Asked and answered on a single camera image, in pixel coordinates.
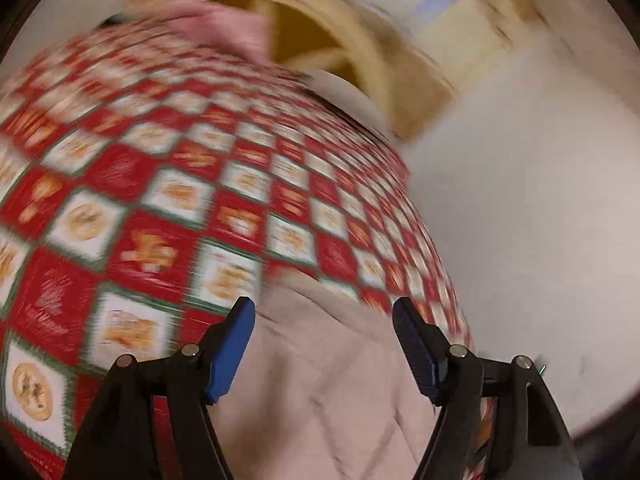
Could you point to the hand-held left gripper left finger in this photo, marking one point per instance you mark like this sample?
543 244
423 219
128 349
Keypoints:
230 355

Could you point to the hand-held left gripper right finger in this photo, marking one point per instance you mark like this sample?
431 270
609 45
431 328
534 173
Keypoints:
417 355

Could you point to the beige quilted puffer jacket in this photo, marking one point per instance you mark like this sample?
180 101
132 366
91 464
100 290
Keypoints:
320 385

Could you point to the red checkered printed bedspread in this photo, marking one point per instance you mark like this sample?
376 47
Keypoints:
200 185

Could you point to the striped pillow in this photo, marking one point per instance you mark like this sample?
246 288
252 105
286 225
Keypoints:
350 100

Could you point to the pink floral blanket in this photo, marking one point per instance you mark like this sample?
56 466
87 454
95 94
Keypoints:
220 27

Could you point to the cream patterned window curtain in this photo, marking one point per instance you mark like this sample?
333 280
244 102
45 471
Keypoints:
450 25

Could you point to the cream wooden headboard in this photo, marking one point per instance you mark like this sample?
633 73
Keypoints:
320 25

